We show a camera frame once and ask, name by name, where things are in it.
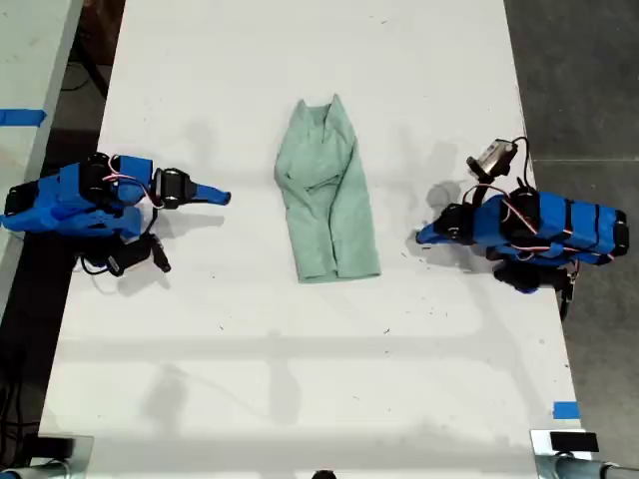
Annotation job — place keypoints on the short blue tape strip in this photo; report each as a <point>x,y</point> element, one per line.
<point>565,410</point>

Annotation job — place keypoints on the long blue tape strip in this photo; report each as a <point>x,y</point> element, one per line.
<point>22,117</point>

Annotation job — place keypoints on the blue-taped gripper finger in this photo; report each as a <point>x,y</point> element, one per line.
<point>433,239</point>
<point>212,190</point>
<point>212,198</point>
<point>432,229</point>

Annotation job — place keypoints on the black camera stalk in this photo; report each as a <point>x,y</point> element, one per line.
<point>474,192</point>

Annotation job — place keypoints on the pale green T-shirt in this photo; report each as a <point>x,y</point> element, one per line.
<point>339,224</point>

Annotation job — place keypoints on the white side table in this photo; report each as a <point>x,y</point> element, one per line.
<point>30,60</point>

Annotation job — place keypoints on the black round object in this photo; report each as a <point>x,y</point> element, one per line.
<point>324,475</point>

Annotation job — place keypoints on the black camera box white label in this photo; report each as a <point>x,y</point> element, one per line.
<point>132,257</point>

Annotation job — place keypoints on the small black box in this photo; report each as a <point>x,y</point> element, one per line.
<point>573,441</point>
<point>55,445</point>

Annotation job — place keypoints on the blue and black robot arm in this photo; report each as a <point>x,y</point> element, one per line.
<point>60,199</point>
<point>569,224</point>

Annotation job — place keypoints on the grey metal clamp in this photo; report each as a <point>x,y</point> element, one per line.
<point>569,466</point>
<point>65,466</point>

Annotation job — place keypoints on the silver and black camera box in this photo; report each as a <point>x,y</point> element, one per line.
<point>491,157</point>

